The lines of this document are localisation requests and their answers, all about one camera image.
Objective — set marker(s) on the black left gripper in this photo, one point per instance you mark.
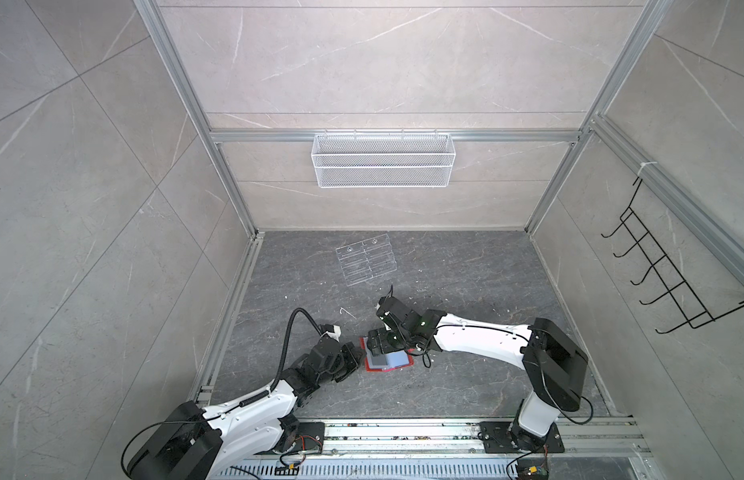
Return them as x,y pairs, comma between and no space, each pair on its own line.
350,351

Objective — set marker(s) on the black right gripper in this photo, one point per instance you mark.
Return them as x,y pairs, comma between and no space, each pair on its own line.
381,339

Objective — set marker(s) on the red leather card holder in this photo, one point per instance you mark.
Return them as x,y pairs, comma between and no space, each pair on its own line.
385,362

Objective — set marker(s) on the clear acrylic organizer tray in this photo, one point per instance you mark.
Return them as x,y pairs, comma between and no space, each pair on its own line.
367,259

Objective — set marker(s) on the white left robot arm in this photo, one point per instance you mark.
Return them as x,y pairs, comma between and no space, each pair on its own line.
195,442

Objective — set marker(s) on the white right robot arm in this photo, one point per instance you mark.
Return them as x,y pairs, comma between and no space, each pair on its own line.
555,365

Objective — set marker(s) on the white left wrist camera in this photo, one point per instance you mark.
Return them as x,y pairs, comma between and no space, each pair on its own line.
333,331

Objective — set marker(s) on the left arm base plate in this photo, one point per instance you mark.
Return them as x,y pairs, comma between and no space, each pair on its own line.
302,436

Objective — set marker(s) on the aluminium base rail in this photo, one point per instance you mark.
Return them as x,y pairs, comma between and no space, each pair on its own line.
449,448

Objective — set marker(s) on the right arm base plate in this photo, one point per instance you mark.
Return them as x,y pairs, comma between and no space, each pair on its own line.
508,437

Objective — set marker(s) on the white wire mesh basket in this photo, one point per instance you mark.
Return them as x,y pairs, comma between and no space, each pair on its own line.
391,160

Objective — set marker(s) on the black wire hook rack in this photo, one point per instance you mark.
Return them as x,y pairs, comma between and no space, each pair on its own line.
672,282

